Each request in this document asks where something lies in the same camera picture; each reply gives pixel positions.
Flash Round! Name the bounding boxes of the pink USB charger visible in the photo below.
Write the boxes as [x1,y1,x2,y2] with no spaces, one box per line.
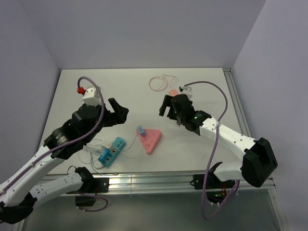
[169,89,178,97]

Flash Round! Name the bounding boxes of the light blue USB charger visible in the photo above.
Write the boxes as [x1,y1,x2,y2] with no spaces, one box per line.
[137,126,145,136]

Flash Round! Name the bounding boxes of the light blue thin cable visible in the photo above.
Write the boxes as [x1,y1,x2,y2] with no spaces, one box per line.
[81,129,141,174]

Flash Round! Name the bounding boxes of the teal power strip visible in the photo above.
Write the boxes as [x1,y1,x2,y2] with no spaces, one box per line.
[103,137,126,167]

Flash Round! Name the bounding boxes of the pink triangular power strip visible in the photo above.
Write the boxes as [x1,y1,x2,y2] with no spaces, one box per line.
[136,129,162,154]

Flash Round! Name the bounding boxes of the blue square plug adapter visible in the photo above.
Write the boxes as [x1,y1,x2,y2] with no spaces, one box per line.
[98,149,110,165]

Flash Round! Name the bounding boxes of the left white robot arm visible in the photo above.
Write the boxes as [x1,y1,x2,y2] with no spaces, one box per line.
[0,98,129,224]

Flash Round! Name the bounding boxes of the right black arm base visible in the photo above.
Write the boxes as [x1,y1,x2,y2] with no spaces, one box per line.
[191,172,238,205]

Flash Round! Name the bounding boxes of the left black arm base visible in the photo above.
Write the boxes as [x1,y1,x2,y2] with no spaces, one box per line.
[75,177,109,208]

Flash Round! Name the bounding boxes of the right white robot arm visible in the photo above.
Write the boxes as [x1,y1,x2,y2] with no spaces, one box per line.
[159,94,278,188]

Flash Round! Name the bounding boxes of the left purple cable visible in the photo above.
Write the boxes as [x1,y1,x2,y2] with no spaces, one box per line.
[0,76,109,212]

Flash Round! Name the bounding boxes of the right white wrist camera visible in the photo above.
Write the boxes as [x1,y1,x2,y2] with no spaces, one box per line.
[179,85,193,100]

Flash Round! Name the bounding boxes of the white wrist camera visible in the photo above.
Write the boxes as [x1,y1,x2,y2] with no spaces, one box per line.
[179,85,193,100]
[77,86,101,106]

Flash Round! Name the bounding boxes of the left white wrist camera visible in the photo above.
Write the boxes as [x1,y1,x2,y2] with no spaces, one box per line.
[77,86,101,106]

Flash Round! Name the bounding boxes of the aluminium rail frame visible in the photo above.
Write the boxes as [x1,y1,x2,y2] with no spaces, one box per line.
[12,67,289,231]

